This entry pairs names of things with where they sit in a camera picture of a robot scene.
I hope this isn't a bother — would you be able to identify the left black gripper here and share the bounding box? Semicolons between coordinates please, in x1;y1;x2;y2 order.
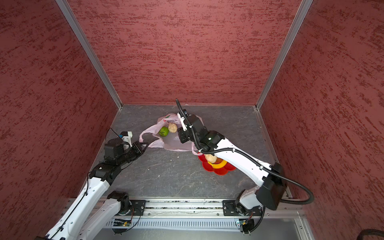
117;141;149;166

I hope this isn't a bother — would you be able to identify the pink plastic bag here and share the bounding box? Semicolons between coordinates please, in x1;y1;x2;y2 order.
139;114;202;156

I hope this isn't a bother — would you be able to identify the beige fake fruit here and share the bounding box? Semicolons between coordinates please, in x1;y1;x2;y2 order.
168;123;178;133
205;154;218;164

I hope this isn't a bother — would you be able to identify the yellow fake banana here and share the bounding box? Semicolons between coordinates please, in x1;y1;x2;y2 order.
208;160;227;169

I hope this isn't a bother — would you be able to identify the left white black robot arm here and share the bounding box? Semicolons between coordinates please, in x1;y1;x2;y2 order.
43;141;149;240

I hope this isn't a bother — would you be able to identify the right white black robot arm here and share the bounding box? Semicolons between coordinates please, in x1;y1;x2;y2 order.
177;113;287;215

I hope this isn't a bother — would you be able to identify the green fake fruit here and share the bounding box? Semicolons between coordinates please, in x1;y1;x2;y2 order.
159;127;170;137

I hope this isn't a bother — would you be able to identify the red flower-shaped bowl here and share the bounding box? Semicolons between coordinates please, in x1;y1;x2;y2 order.
198;155;237;176

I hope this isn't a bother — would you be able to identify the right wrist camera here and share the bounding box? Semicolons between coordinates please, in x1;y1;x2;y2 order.
177;112;188;132

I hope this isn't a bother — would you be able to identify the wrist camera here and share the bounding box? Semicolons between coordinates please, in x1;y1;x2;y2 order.
177;112;188;132
104;131;133;163

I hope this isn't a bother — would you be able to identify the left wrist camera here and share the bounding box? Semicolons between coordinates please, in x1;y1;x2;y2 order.
104;131;133;163

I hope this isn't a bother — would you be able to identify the right black corrugated cable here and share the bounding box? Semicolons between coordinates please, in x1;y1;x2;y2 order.
175;98;315;233

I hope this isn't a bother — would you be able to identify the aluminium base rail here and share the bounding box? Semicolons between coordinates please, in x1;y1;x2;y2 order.
61;197;305;218

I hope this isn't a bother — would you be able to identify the white slotted cable duct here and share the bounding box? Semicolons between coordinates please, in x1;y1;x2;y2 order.
101;218;244;230

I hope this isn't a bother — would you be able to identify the left aluminium corner post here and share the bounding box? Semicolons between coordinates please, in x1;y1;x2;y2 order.
56;0;124;110

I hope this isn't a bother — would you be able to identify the aluminium corner post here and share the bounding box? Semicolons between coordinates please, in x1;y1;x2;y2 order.
256;0;313;111
56;0;124;110

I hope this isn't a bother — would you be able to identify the right aluminium corner post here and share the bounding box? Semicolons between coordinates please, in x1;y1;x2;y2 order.
256;0;313;111

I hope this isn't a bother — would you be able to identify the black cable bottom right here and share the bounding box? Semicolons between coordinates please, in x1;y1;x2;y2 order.
356;228;384;240

